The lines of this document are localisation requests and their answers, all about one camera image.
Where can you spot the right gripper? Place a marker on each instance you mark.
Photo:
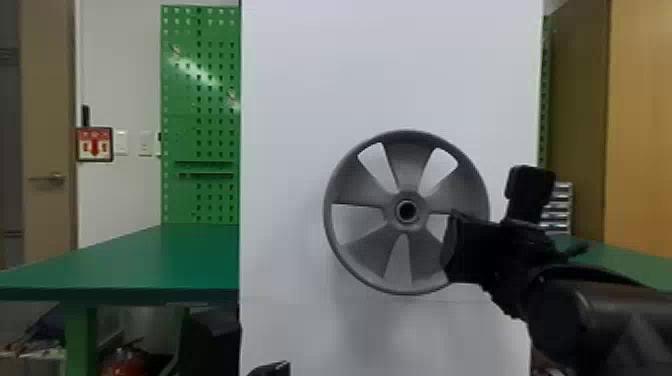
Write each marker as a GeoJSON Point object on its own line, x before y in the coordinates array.
{"type": "Point", "coordinates": [509, 257]}

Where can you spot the grey wheel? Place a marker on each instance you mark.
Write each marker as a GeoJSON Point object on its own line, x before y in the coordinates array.
{"type": "Point", "coordinates": [362, 184]}

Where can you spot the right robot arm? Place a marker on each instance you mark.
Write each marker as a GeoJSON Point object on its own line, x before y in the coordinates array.
{"type": "Point", "coordinates": [609, 325]}

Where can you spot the white panel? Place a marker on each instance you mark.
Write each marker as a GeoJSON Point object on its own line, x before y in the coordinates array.
{"type": "Point", "coordinates": [325, 78]}

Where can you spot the white drawer cabinet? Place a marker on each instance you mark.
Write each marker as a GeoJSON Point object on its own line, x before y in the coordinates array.
{"type": "Point", "coordinates": [558, 210]}

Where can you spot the red fire extinguisher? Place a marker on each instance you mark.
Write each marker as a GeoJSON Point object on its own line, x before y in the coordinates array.
{"type": "Point", "coordinates": [123, 363]}

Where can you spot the beige door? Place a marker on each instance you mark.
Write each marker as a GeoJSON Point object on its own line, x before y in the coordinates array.
{"type": "Point", "coordinates": [47, 131]}

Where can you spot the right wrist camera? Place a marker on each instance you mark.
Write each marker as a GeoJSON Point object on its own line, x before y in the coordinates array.
{"type": "Point", "coordinates": [527, 191]}

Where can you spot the white wall switch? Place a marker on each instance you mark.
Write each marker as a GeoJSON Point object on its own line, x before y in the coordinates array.
{"type": "Point", "coordinates": [145, 143]}
{"type": "Point", "coordinates": [121, 142]}

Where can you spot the red wall sign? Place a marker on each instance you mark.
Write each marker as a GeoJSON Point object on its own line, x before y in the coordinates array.
{"type": "Point", "coordinates": [94, 144]}

